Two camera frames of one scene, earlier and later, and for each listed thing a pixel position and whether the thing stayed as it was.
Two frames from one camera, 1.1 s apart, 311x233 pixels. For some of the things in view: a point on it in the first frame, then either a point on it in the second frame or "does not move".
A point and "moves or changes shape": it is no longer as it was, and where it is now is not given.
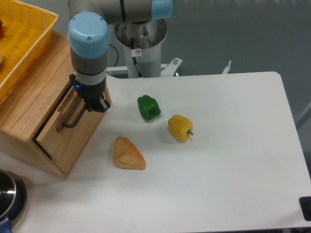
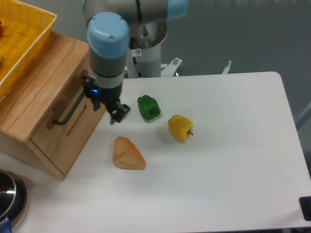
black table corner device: x=305 y=204 does not move
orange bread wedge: x=126 y=155 does not move
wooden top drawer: x=68 y=129 moves or changes shape
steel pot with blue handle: x=13 y=199 does not move
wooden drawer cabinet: x=34 y=108 does not move
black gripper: x=92 y=94 → x=109 y=97
